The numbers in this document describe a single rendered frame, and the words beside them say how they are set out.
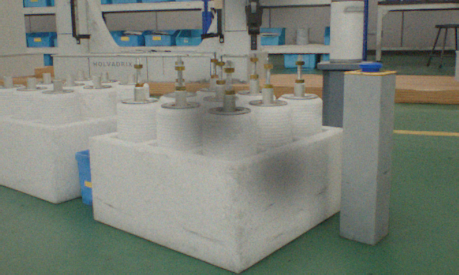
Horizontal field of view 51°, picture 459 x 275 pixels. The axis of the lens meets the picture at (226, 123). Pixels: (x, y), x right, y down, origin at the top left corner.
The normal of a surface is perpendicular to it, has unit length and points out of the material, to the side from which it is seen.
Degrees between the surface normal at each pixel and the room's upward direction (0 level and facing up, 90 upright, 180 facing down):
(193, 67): 90
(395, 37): 90
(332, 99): 90
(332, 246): 0
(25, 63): 90
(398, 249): 0
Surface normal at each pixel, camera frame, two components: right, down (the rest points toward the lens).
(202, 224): -0.63, 0.15
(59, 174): 0.79, 0.10
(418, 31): -0.32, 0.18
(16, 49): 0.95, 0.04
